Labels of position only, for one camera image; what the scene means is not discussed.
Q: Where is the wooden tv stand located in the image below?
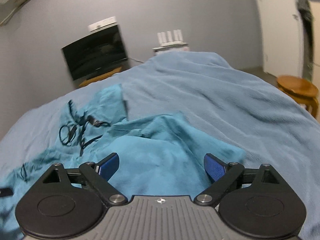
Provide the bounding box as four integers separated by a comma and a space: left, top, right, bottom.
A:
78, 66, 122, 88

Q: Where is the light blue fleece blanket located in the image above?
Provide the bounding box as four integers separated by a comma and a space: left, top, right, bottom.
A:
0, 51, 320, 240

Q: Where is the round wooden stool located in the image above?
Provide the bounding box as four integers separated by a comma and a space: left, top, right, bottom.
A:
277, 75, 319, 118

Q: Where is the white box above television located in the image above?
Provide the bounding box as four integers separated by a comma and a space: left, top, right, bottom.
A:
88, 16, 117, 32

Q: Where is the white wifi router with antennas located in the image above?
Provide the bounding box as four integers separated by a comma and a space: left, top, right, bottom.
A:
157, 29, 184, 47

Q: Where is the turquoise garment with black drawstring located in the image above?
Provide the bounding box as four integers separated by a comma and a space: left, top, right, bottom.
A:
1, 85, 245, 239

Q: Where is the black flat screen television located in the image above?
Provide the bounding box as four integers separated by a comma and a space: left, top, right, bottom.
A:
61, 24, 128, 81

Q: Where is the small shelf under router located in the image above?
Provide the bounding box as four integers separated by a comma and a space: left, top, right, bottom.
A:
153, 43, 190, 56

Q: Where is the dark cloth hanging on door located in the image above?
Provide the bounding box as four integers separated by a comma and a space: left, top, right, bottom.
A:
297, 0, 313, 81

